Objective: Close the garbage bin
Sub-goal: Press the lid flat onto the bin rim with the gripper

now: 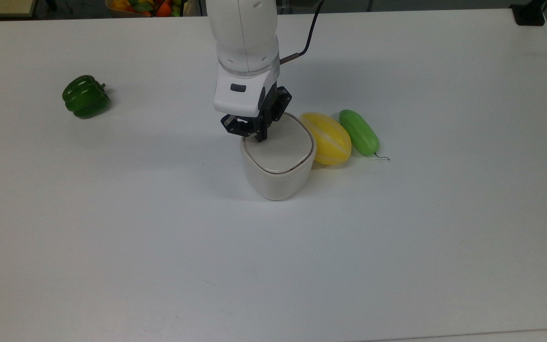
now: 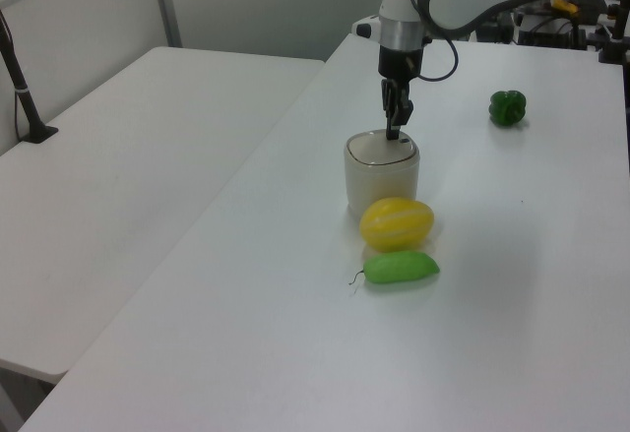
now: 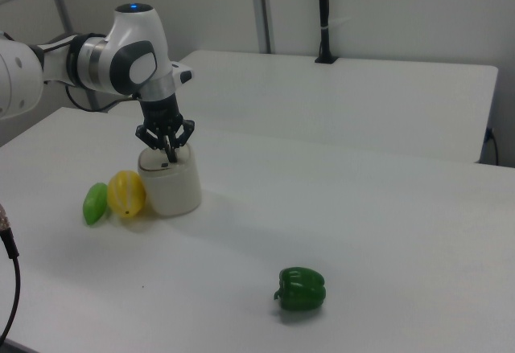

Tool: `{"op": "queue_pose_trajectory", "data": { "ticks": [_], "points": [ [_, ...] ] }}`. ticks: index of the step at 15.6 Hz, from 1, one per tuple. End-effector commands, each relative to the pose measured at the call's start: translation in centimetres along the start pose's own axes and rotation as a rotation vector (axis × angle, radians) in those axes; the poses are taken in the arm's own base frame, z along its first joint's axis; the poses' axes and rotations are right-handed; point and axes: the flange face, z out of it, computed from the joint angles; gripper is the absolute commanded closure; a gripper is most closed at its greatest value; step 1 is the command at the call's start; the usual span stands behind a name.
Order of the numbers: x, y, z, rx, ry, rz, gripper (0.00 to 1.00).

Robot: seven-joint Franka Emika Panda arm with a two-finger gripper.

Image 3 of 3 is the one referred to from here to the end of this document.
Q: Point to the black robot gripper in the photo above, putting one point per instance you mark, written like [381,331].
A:
[161,109]

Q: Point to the beige garbage bin lid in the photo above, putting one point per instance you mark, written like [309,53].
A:
[153,164]

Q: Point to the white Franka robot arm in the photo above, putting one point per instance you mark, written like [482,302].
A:
[133,39]

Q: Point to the beige garbage bin body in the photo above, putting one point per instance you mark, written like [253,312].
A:
[177,192]

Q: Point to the yellow striped toy melon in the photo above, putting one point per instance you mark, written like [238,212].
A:
[124,194]

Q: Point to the light green toy cucumber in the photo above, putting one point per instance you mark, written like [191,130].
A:
[95,206]

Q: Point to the black pole with clamp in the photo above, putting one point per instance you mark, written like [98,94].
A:
[324,15]

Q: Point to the dark green toy bell pepper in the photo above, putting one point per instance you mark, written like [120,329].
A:
[301,288]

